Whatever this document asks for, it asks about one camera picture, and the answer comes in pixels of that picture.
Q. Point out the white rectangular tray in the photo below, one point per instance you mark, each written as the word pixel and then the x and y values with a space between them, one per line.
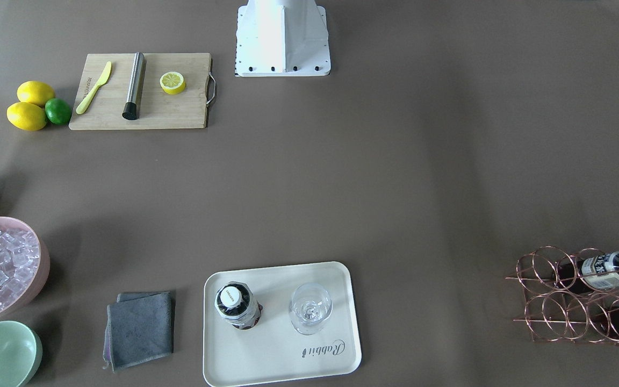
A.
pixel 273 351

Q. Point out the half lemon slice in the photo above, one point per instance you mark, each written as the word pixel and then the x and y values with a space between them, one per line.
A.
pixel 172 82

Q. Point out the pink bowl with ice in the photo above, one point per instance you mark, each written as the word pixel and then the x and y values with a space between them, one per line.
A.
pixel 24 264

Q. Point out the steel muddler black tip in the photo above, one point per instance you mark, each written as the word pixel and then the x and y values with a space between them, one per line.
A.
pixel 132 104

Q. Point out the green bowl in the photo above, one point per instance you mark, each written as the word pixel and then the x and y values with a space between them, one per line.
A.
pixel 20 353

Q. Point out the green lime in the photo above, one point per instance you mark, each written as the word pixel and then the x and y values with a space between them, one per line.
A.
pixel 58 111

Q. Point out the clear wine glass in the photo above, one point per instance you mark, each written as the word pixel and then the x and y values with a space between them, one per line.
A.
pixel 310 308

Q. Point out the tea bottle white cap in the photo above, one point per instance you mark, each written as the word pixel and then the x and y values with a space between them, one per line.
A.
pixel 237 305

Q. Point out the yellow lemon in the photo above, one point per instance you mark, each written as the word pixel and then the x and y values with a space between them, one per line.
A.
pixel 35 92
pixel 26 116

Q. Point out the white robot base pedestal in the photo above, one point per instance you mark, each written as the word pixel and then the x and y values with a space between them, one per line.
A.
pixel 282 39

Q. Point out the bamboo cutting board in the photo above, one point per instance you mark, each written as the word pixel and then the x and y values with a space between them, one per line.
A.
pixel 156 109

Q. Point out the grey folded cloth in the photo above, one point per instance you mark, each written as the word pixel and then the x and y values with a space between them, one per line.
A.
pixel 139 329

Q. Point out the yellow plastic knife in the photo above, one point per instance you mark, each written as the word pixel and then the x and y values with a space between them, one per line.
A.
pixel 101 81

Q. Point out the copper wire bottle basket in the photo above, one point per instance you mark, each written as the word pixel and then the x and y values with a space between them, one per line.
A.
pixel 553 314

